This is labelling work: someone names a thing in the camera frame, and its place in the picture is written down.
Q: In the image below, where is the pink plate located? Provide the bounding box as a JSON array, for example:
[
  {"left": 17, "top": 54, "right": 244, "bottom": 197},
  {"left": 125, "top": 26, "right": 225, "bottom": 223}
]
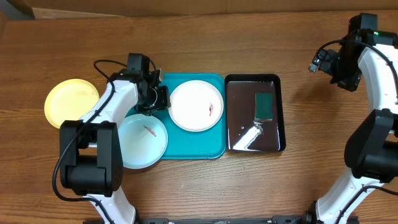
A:
[{"left": 169, "top": 80, "right": 224, "bottom": 132}]

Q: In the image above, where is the yellow plate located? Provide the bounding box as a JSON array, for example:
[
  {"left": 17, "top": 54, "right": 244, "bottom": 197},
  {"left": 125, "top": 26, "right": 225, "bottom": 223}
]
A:
[{"left": 44, "top": 79, "right": 100, "bottom": 129}]

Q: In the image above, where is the green sponge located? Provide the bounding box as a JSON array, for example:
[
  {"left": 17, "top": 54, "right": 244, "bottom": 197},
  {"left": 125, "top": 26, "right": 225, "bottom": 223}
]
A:
[{"left": 255, "top": 92, "right": 273, "bottom": 121}]

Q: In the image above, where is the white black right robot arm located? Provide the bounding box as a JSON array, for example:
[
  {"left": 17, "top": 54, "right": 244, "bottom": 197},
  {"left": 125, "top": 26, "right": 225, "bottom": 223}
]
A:
[{"left": 302, "top": 28, "right": 397, "bottom": 223}]

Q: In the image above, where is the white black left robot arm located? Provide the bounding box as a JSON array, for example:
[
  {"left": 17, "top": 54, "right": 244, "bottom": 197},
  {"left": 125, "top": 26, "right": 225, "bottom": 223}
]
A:
[{"left": 52, "top": 68, "right": 170, "bottom": 223}]

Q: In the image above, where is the teal plastic tray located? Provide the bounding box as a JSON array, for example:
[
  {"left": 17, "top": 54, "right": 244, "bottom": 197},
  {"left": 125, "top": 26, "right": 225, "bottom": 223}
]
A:
[{"left": 124, "top": 73, "right": 227, "bottom": 161}]

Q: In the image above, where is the black water tray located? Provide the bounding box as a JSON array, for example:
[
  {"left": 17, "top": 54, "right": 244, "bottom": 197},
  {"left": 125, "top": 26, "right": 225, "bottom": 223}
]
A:
[{"left": 224, "top": 74, "right": 286, "bottom": 153}]

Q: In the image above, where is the light blue plate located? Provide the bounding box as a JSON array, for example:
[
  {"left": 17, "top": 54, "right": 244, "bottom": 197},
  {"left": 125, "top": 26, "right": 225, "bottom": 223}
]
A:
[{"left": 118, "top": 114, "right": 168, "bottom": 169}]

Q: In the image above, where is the cardboard backboard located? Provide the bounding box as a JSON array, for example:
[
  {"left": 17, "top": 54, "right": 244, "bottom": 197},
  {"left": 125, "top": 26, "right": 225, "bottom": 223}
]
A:
[{"left": 24, "top": 0, "right": 397, "bottom": 16}]

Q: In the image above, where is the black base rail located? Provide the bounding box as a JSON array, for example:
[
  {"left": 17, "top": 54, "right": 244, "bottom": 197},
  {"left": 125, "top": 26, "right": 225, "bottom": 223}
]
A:
[{"left": 83, "top": 215, "right": 360, "bottom": 224}]

